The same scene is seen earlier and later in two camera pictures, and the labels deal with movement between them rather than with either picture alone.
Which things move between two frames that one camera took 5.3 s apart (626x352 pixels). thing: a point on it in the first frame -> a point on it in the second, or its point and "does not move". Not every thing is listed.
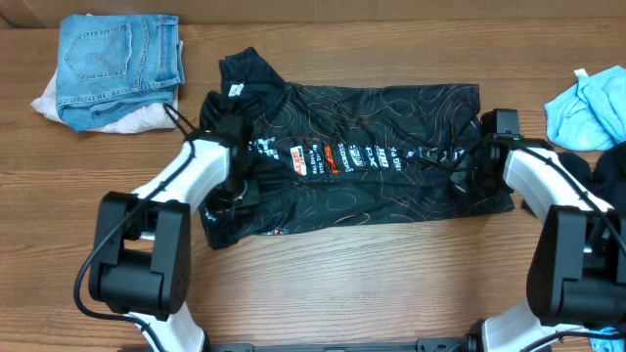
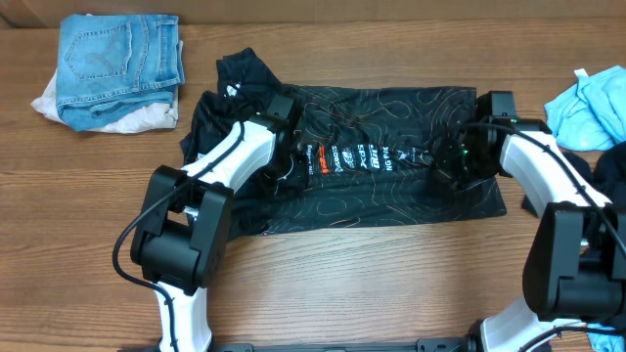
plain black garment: x=605 y=178 does not move
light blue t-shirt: x=591 y=115 does not move
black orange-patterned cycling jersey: x=332 y=158 does not move
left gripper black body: x=223 y=199 -> x=287 y=171
